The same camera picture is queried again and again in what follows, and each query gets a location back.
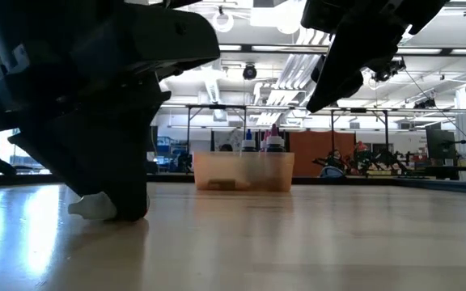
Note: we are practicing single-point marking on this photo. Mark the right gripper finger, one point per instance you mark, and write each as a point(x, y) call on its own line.
point(350, 68)
point(317, 70)

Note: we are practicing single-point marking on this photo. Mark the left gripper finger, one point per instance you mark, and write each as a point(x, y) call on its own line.
point(107, 161)
point(160, 95)

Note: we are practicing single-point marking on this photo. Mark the small white object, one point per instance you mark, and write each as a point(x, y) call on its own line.
point(93, 207)

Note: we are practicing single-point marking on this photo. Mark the black robot arm white base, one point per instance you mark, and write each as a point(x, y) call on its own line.
point(332, 167)

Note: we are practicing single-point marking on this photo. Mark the red topped robot arm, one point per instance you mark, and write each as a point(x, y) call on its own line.
point(361, 155)

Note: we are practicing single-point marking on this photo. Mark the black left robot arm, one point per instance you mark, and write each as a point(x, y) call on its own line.
point(2, 36)

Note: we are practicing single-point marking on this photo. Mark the orange partition panel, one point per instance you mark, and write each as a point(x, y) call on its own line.
point(318, 151)

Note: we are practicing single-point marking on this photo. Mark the pink tipped squeeze bottle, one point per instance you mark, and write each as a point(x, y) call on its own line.
point(275, 141)

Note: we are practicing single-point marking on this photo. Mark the person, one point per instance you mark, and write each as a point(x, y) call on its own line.
point(226, 148)

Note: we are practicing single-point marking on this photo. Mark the small pink tipped bottle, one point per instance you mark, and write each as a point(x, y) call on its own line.
point(263, 143)

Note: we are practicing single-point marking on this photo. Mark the blue tipped squeeze bottle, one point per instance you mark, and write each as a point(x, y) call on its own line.
point(248, 143)

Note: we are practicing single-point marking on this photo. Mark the orange translucent plastic bin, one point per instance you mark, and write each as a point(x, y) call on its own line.
point(243, 171)

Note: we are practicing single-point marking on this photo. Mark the black computer monitor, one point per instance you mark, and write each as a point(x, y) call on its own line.
point(440, 143)

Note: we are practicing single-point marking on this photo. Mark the black ceiling camera rig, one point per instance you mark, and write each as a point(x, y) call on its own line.
point(388, 69)

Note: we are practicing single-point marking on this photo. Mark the black station frame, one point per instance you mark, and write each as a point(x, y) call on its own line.
point(217, 107)
point(358, 110)

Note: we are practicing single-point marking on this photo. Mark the black dome camera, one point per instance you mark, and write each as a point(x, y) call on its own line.
point(250, 72)

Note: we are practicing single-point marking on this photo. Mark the black table edge rail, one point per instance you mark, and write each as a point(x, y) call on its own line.
point(378, 180)

